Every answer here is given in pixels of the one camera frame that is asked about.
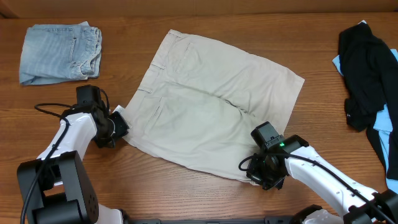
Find beige khaki shorts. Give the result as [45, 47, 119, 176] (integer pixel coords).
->
[121, 30, 304, 182]

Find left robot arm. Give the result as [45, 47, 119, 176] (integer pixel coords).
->
[17, 85, 129, 224]

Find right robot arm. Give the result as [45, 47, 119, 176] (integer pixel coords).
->
[243, 122, 397, 223]

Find folded light blue jeans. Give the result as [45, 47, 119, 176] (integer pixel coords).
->
[19, 21, 102, 85]

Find light blue garment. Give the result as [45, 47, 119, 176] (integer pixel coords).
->
[332, 49, 397, 193]

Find black garment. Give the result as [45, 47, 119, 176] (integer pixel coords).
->
[338, 22, 397, 180]

